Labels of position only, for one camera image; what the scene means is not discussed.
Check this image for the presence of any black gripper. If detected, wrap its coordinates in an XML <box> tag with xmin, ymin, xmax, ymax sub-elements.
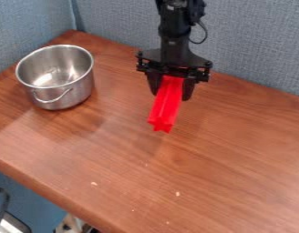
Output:
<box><xmin>136</xmin><ymin>32</ymin><xmax>212</xmax><ymax>101</ymax></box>

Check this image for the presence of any red plastic block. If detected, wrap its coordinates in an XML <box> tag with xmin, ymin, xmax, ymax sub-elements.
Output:
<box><xmin>148</xmin><ymin>76</ymin><xmax>183</xmax><ymax>133</ymax></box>

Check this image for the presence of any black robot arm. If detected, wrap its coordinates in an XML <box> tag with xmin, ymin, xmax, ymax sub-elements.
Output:
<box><xmin>136</xmin><ymin>0</ymin><xmax>212</xmax><ymax>101</ymax></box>

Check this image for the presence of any metal pot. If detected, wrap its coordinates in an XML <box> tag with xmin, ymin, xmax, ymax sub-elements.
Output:
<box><xmin>15</xmin><ymin>45</ymin><xmax>94</xmax><ymax>110</ymax></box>

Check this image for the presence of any grey device below table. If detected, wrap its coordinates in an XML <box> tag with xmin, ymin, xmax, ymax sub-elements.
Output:
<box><xmin>0</xmin><ymin>212</ymin><xmax>32</xmax><ymax>233</ymax></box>

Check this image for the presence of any black cable below table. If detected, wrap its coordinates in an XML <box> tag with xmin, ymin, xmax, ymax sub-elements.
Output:
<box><xmin>0</xmin><ymin>187</ymin><xmax>10</xmax><ymax>233</ymax></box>

